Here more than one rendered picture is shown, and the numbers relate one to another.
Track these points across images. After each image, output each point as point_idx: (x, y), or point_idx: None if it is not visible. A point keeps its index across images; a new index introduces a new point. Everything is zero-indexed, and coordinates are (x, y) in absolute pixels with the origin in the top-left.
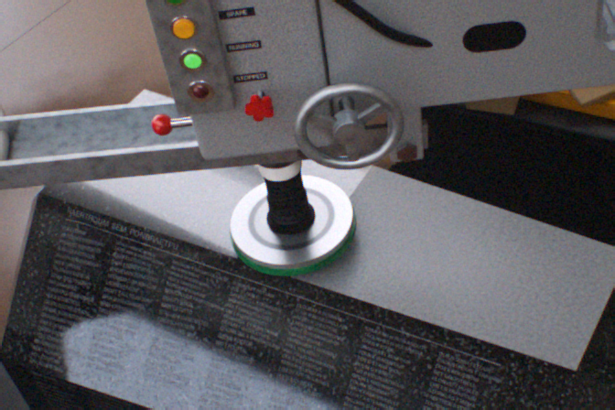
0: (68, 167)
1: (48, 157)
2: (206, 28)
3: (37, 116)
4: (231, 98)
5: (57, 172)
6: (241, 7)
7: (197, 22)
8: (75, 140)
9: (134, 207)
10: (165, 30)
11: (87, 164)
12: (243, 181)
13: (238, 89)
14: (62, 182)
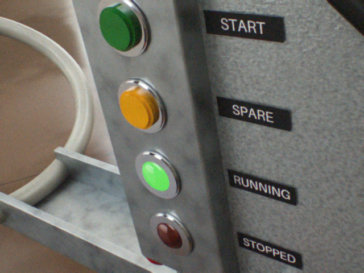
0: (67, 240)
1: (52, 218)
2: (180, 123)
3: (92, 163)
4: (222, 272)
5: (57, 240)
6: (263, 103)
7: (164, 104)
8: (120, 207)
9: None
10: (113, 100)
11: (85, 247)
12: None
13: (245, 259)
14: (63, 253)
